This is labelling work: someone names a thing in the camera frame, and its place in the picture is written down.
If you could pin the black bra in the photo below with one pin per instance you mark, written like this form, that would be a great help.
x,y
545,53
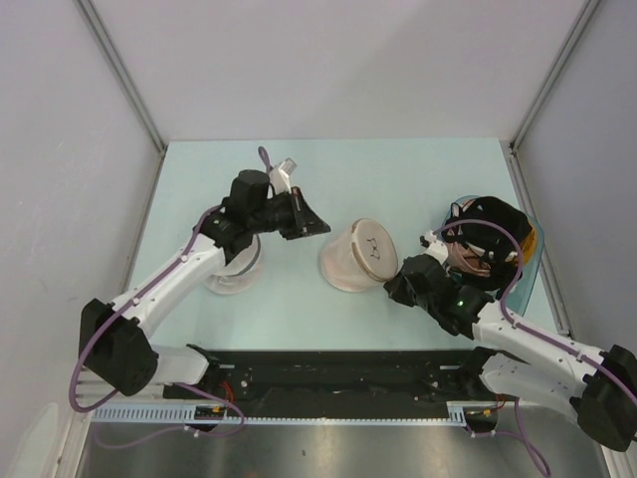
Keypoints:
x,y
484,221

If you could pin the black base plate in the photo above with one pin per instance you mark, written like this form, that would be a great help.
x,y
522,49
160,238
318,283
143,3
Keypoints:
x,y
375,385

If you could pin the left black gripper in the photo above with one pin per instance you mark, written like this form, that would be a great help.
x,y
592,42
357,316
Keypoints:
x,y
304,221

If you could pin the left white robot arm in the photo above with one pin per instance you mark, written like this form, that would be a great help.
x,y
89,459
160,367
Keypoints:
x,y
114,337

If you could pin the pink mesh laundry bag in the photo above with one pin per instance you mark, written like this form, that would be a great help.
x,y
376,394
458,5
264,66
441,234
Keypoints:
x,y
362,257

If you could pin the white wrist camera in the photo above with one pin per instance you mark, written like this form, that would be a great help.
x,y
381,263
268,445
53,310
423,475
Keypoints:
x,y
280,176
434,247

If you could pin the yellow garment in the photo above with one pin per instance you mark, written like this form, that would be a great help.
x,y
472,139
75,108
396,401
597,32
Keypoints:
x,y
525,234

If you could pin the aluminium side rail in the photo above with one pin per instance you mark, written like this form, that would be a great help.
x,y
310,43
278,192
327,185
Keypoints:
x,y
618,464

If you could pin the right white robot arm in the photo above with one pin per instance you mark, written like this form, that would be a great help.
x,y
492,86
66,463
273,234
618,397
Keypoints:
x,y
593,387

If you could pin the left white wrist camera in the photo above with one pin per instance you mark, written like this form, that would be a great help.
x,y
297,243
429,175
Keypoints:
x,y
280,176

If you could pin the right aluminium frame post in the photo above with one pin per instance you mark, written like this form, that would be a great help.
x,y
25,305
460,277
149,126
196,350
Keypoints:
x,y
556,69

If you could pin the left aluminium frame post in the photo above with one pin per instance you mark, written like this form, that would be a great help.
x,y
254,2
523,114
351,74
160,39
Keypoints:
x,y
114,60

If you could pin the aluminium frame post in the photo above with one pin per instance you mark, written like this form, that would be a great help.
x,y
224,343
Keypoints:
x,y
556,69
114,60

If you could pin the teal plastic basin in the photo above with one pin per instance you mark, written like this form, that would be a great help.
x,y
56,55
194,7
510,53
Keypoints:
x,y
520,294

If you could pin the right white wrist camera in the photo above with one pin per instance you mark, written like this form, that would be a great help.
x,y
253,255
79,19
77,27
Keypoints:
x,y
434,247

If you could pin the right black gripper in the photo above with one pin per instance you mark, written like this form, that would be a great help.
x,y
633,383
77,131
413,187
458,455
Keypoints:
x,y
394,289

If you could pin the grey-trimmed mesh laundry bag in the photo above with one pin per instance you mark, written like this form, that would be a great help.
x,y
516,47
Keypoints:
x,y
241,274

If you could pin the pink bra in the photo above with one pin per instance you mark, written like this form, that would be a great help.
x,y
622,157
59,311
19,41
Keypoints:
x,y
469,259

